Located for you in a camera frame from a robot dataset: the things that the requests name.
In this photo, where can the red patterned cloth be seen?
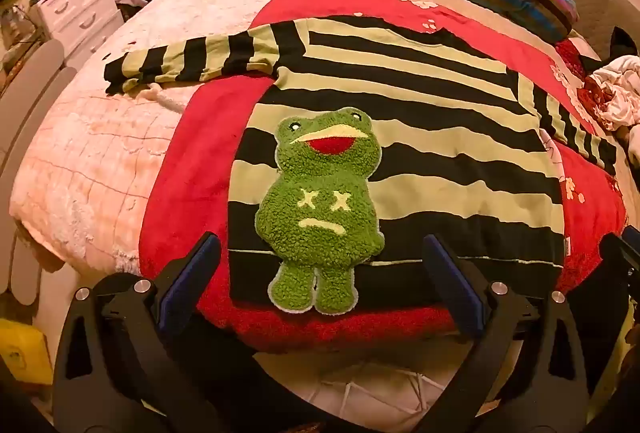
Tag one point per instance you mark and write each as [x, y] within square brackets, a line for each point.
[570, 58]

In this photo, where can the black cloth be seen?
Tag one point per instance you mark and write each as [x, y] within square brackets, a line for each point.
[622, 45]

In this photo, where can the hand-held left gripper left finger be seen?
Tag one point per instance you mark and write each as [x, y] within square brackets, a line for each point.
[190, 274]

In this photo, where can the white drawer cabinet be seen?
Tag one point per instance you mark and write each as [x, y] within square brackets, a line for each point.
[75, 8]

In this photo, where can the white clothes pile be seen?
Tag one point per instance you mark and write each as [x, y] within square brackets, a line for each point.
[620, 88]

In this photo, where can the yellow box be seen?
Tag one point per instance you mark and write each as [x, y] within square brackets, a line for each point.
[25, 353]

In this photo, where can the red floral blanket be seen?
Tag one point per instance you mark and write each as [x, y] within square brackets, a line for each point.
[200, 188]

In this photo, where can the light pink quilt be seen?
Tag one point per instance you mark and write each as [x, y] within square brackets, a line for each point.
[100, 153]

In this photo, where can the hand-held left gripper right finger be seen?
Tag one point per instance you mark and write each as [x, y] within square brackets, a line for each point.
[452, 279]

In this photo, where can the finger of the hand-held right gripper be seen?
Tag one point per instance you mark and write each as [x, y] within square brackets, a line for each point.
[632, 234]
[618, 254]

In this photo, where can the small cluttered shelf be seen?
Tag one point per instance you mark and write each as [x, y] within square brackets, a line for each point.
[15, 33]

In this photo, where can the striped frog sweater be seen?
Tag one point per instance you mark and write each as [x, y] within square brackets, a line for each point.
[425, 113]

